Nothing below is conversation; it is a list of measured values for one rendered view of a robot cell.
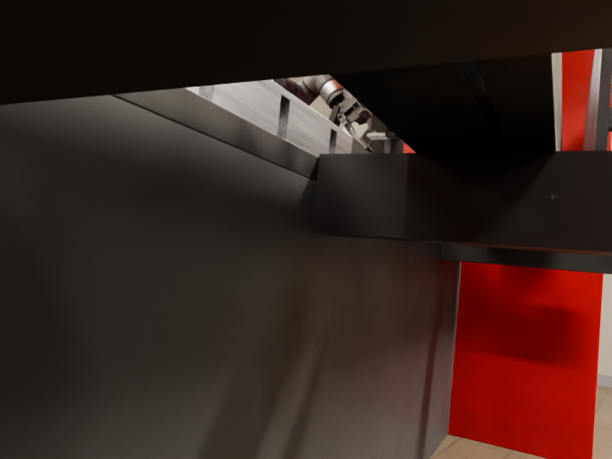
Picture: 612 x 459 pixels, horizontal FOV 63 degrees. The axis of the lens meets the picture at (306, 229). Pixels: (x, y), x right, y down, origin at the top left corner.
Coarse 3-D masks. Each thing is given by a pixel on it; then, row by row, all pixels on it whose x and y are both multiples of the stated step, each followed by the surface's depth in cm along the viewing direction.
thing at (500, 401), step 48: (576, 96) 206; (576, 144) 204; (480, 288) 216; (528, 288) 207; (576, 288) 199; (480, 336) 214; (528, 336) 205; (576, 336) 197; (480, 384) 212; (528, 384) 204; (576, 384) 196; (480, 432) 210; (528, 432) 202; (576, 432) 194
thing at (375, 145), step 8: (368, 120) 261; (376, 120) 268; (368, 128) 261; (376, 128) 269; (384, 128) 284; (352, 144) 263; (376, 144) 271; (384, 144) 286; (352, 152) 263; (360, 152) 261; (368, 152) 260; (376, 152) 272; (384, 152) 287
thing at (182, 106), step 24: (120, 96) 49; (144, 96) 52; (168, 96) 55; (192, 96) 59; (192, 120) 59; (216, 120) 63; (240, 120) 68; (240, 144) 68; (264, 144) 73; (288, 144) 79; (288, 168) 80; (312, 168) 87
